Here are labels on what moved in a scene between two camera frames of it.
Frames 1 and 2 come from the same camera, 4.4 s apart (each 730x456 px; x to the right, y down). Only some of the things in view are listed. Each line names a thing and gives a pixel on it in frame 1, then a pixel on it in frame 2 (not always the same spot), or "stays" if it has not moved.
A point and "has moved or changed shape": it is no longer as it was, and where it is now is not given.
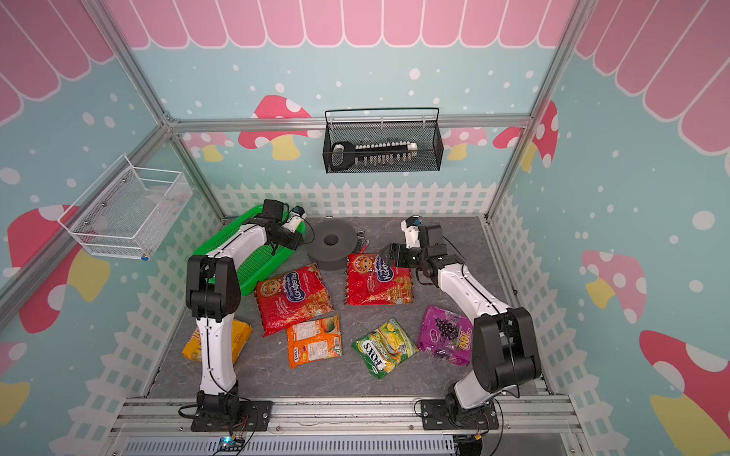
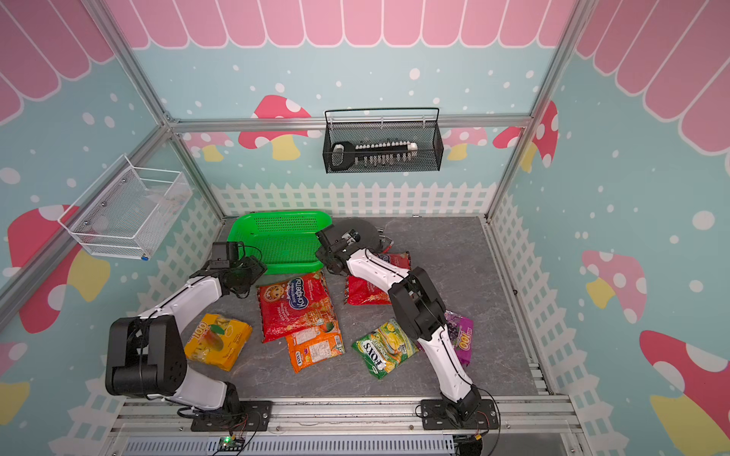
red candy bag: [292, 297] has moved or changed shape
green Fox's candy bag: [386, 348] stays
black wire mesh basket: [382, 140] stays
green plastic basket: [260, 267] has moved or changed shape
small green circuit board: [231, 444] stays
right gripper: [400, 260] → [320, 253]
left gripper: [293, 243] → [252, 261]
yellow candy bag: [240, 333] stays
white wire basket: [126, 213] stays
